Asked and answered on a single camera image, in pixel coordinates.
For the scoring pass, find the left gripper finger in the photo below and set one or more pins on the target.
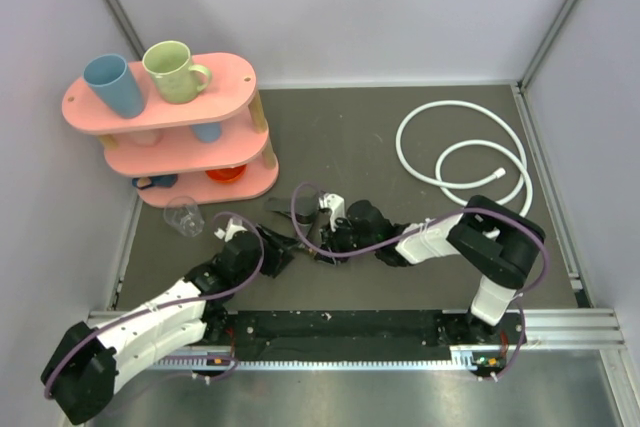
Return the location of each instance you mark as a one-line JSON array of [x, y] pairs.
[[276, 239], [295, 251]]

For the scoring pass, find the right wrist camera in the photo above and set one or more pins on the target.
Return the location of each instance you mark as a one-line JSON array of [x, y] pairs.
[[333, 205]]

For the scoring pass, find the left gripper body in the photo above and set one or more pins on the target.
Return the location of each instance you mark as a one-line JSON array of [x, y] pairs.
[[273, 257]]

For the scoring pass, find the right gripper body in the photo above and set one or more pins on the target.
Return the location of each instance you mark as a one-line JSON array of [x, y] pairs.
[[344, 238]]

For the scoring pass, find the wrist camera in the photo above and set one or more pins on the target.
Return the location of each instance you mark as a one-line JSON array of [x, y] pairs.
[[333, 205], [234, 225]]

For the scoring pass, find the aluminium cable rail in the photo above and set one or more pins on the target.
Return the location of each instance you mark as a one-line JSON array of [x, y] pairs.
[[456, 358]]

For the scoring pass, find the clear plastic cup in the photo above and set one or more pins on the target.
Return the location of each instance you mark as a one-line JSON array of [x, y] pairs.
[[183, 215]]

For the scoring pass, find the pink cup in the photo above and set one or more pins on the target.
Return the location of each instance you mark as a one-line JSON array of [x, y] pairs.
[[146, 138]]

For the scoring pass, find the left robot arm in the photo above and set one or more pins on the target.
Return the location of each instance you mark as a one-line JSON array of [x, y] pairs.
[[91, 364]]

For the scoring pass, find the blue toy object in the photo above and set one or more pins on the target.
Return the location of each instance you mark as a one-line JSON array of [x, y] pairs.
[[161, 181]]

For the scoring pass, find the black faucet mixer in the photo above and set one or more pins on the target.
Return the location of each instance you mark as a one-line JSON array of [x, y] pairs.
[[304, 207]]

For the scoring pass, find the small blue cup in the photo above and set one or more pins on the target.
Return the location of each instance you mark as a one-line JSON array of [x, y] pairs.
[[207, 132]]

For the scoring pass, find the green ceramic mug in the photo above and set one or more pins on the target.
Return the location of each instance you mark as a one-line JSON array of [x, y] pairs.
[[177, 78]]

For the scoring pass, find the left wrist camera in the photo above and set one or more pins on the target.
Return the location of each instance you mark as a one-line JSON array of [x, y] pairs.
[[234, 225]]

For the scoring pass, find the orange bowl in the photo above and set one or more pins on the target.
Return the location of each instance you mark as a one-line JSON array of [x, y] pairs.
[[226, 175]]

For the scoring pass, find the blue tumbler cup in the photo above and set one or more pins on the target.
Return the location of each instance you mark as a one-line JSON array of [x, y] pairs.
[[111, 79]]

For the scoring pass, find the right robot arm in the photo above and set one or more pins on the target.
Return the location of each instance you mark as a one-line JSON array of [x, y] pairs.
[[501, 244]]

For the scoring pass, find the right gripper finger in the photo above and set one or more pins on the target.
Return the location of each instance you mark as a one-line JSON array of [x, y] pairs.
[[319, 222], [318, 257]]

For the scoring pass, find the pink three-tier shelf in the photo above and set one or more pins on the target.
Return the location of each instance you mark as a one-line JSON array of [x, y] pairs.
[[232, 99]]

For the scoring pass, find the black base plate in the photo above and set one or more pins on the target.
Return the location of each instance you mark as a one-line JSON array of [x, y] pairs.
[[346, 336]]

